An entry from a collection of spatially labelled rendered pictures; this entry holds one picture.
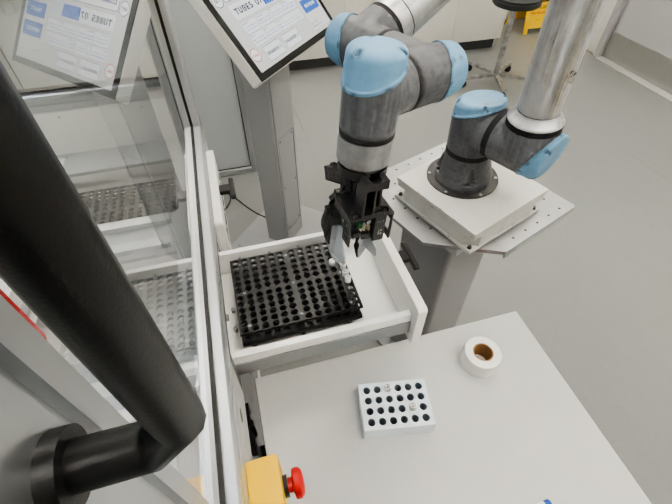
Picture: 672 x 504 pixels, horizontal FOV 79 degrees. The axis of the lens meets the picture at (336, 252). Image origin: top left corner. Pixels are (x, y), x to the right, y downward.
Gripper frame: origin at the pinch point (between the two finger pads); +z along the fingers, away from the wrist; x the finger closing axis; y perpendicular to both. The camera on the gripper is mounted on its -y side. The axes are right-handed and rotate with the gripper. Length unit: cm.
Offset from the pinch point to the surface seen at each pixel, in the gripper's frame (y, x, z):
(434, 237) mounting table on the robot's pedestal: -14.8, 32.7, 19.3
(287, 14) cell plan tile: -100, 20, -10
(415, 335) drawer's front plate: 13.6, 9.3, 12.2
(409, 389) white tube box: 19.8, 6.2, 19.6
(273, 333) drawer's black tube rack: 4.8, -15.3, 11.7
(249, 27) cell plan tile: -88, 4, -11
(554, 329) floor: -9, 109, 90
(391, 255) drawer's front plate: 0.1, 9.8, 4.2
